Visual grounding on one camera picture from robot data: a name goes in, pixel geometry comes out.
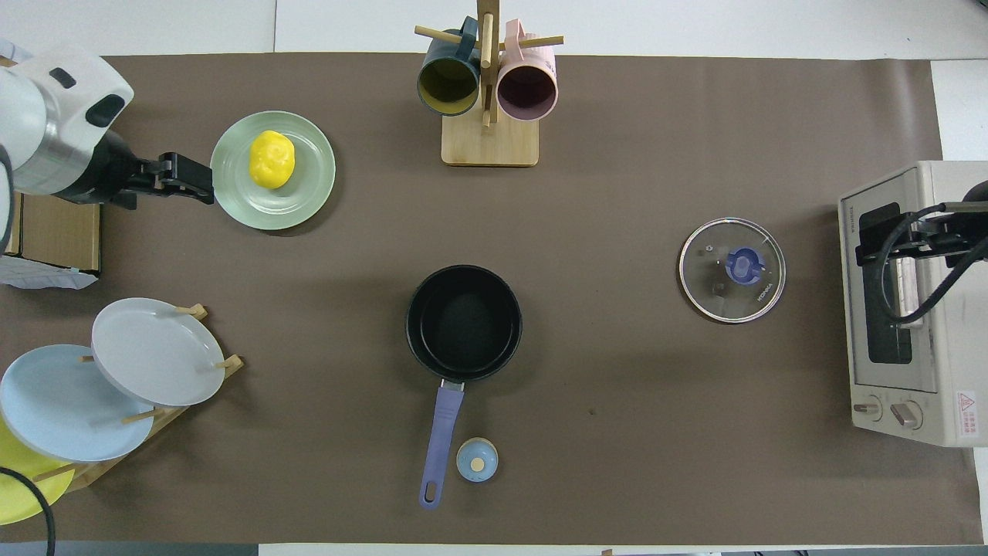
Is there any wooden plate rack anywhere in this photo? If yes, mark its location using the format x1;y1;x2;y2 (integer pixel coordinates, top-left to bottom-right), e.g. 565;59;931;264
35;303;245;491

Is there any black pot purple handle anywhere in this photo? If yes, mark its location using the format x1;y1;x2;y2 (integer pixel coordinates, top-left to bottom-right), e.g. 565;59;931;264
406;265;523;510

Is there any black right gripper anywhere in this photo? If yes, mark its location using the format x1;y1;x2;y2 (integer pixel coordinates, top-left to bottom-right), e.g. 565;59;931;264
855;179;988;268

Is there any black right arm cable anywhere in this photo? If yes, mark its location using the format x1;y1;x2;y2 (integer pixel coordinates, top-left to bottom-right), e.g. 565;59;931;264
880;205;988;325

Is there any grey plate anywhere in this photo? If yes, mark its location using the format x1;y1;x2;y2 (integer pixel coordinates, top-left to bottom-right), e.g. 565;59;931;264
91;297;227;408

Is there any glass lid blue knob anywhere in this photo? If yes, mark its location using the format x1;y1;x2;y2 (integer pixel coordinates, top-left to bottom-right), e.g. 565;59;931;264
678;217;787;324

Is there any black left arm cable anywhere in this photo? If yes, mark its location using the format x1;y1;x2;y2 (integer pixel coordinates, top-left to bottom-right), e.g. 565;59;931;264
0;467;57;556

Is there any light blue plate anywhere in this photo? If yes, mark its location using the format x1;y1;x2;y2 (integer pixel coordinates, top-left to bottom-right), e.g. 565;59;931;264
0;344;155;463

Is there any dark blue mug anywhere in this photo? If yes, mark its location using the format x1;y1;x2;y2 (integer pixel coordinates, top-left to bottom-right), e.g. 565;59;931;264
417;17;482;117

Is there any wooden mug tree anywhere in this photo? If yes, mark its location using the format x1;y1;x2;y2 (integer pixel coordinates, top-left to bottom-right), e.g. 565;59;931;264
414;0;564;168

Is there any green plate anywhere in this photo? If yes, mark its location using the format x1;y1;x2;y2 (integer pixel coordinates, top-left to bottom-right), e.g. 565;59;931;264
210;110;337;231

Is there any pink mug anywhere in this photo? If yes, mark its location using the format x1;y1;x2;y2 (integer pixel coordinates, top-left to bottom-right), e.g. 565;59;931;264
496;19;559;122

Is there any yellow potato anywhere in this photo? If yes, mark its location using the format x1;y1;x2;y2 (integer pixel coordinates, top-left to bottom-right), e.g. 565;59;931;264
249;131;296;190

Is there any brown table mat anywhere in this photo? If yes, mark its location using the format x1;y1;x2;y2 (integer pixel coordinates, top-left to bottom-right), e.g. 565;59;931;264
0;53;981;545

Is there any yellow plate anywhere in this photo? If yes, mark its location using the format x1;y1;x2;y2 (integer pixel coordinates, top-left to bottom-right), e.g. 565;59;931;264
0;417;76;526

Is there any beige toaster oven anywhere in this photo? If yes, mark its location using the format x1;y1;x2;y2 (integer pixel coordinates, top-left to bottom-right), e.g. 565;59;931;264
838;161;988;449

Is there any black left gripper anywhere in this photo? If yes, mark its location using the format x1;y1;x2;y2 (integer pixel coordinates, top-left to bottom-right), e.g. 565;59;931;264
58;131;215;211

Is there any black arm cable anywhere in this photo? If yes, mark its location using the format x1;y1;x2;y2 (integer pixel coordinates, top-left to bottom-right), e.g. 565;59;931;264
880;205;988;325
0;467;57;556

